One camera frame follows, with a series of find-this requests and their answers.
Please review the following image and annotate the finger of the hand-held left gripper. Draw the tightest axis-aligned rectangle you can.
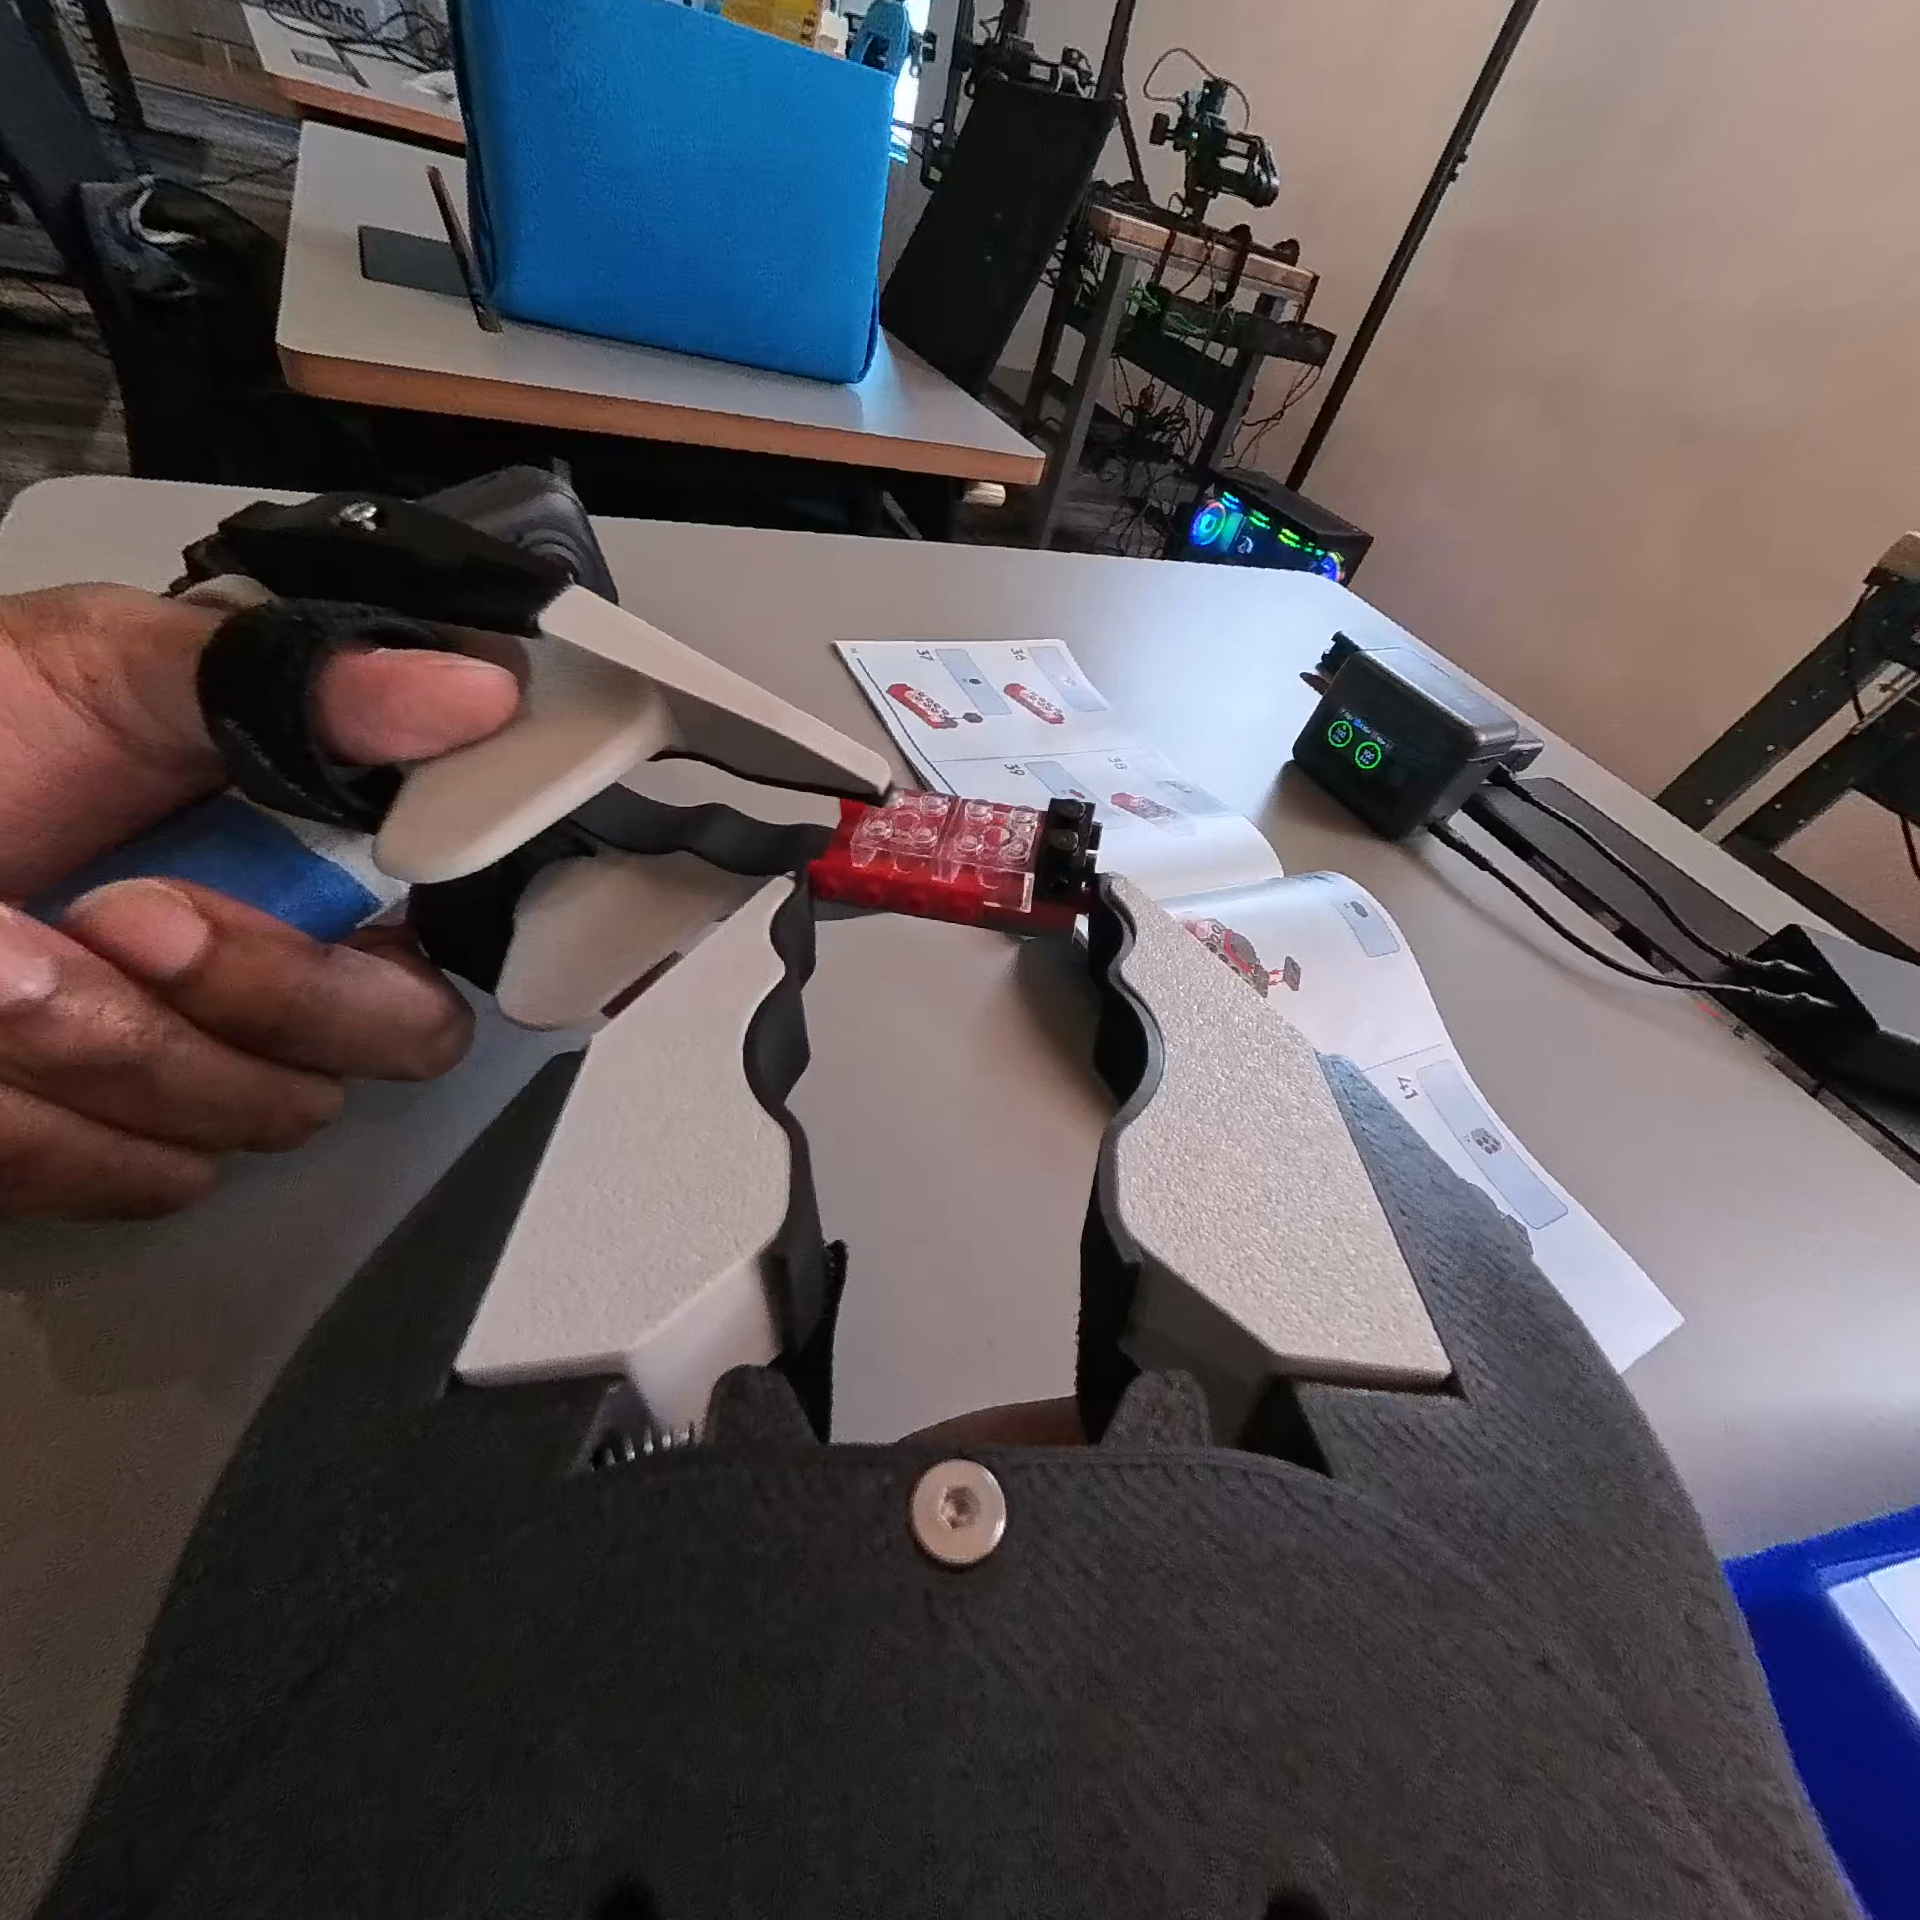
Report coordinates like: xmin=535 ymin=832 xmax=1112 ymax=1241
xmin=492 ymin=795 xmax=845 ymax=1038
xmin=369 ymin=587 xmax=897 ymax=891

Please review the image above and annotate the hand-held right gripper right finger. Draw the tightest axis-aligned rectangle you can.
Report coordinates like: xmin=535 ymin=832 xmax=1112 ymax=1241
xmin=1072 ymin=874 xmax=1460 ymax=1445

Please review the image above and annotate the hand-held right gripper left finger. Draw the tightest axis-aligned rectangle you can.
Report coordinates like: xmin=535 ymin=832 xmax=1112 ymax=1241
xmin=449 ymin=874 xmax=845 ymax=1434

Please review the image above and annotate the red and clear brick assembly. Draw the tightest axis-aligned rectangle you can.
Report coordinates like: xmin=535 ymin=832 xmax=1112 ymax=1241
xmin=809 ymin=790 xmax=1105 ymax=944

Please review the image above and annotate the large blue plastic bin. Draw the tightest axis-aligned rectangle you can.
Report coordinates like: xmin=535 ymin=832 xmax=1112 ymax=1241
xmin=1723 ymin=1507 xmax=1920 ymax=1920

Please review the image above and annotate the grey desk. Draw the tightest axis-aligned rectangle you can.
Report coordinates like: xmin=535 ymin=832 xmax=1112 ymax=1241
xmin=0 ymin=477 xmax=1920 ymax=1920

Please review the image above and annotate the person's left hand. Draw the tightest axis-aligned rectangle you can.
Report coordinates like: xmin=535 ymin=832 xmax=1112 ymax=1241
xmin=0 ymin=582 xmax=525 ymax=1225

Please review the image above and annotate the toy brick instruction booklet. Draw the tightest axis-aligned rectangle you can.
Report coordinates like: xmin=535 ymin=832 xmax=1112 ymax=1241
xmin=833 ymin=637 xmax=1685 ymax=1375

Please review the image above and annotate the grey table with wooden edge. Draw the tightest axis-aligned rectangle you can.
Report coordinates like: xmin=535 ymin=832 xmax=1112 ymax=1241
xmin=276 ymin=117 xmax=1046 ymax=485

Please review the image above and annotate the thin dark stick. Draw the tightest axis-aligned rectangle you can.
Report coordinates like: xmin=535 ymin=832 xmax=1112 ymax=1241
xmin=422 ymin=165 xmax=503 ymax=334

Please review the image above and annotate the dark bag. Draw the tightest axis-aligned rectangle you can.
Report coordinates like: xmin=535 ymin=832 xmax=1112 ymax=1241
xmin=73 ymin=177 xmax=345 ymax=484

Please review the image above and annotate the blue felt box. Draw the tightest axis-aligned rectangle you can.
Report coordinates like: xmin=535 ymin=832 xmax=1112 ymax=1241
xmin=449 ymin=0 xmax=897 ymax=385

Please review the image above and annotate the black power station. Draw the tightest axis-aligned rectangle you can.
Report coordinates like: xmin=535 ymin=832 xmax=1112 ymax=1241
xmin=1295 ymin=634 xmax=1546 ymax=842

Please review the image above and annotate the black power adapter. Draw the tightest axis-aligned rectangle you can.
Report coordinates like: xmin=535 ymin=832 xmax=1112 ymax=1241
xmin=1740 ymin=924 xmax=1920 ymax=1157

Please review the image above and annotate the black fabric panel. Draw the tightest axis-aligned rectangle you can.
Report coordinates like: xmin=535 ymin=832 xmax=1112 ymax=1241
xmin=879 ymin=71 xmax=1120 ymax=395

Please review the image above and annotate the computer with rainbow lights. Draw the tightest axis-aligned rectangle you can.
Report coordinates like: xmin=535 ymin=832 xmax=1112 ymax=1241
xmin=1167 ymin=468 xmax=1375 ymax=587

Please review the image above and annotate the wooden top workbench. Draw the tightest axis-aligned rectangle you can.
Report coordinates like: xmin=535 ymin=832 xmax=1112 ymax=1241
xmin=1033 ymin=187 xmax=1337 ymax=548

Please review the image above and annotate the black light stand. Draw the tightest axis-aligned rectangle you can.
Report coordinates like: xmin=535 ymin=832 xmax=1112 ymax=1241
xmin=1287 ymin=0 xmax=1546 ymax=490

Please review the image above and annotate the black cable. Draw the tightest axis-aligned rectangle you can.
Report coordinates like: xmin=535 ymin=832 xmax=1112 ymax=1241
xmin=1426 ymin=810 xmax=1845 ymax=1015

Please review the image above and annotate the black metal table frame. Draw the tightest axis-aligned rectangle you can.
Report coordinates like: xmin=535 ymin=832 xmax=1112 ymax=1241
xmin=1657 ymin=532 xmax=1920 ymax=887

